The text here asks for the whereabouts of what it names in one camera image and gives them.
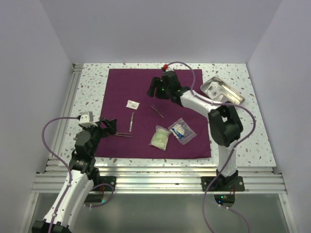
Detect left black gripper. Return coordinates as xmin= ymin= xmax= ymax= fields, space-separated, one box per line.
xmin=82 ymin=118 xmax=116 ymax=156

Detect thin dark tweezers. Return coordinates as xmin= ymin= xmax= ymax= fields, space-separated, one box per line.
xmin=151 ymin=105 xmax=164 ymax=118

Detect small white packet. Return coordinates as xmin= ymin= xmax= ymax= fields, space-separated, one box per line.
xmin=126 ymin=100 xmax=140 ymax=110
xmin=211 ymin=90 xmax=220 ymax=98

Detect clear bag blue white gloves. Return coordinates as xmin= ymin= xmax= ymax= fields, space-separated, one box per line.
xmin=168 ymin=118 xmax=197 ymax=145

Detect green gauze bag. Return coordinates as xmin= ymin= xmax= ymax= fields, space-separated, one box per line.
xmin=149 ymin=126 xmax=172 ymax=151

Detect clear pouch with small parts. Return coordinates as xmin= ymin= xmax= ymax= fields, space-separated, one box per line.
xmin=207 ymin=82 xmax=218 ymax=96

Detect white pouch with dark item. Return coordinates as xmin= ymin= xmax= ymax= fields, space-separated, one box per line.
xmin=214 ymin=94 xmax=228 ymax=103

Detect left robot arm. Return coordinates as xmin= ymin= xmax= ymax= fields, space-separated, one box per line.
xmin=31 ymin=115 xmax=117 ymax=233

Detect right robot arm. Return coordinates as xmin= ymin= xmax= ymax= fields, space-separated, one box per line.
xmin=147 ymin=70 xmax=243 ymax=191

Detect silver tweezers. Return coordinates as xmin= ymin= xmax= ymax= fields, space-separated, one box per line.
xmin=129 ymin=112 xmax=135 ymax=132

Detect purple cloth mat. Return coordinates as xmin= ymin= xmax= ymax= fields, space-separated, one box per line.
xmin=96 ymin=69 xmax=211 ymax=159

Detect metal tray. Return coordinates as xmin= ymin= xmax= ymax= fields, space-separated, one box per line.
xmin=200 ymin=76 xmax=245 ymax=105

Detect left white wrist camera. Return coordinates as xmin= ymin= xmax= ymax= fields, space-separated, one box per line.
xmin=79 ymin=111 xmax=96 ymax=128

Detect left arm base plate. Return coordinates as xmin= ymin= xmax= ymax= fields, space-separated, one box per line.
xmin=93 ymin=176 xmax=117 ymax=192

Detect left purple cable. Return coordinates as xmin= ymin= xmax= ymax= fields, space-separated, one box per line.
xmin=42 ymin=117 xmax=115 ymax=233

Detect aluminium frame rails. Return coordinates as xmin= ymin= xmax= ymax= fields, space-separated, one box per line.
xmin=20 ymin=63 xmax=298 ymax=233

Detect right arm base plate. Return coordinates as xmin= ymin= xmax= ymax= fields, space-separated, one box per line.
xmin=201 ymin=176 xmax=245 ymax=192

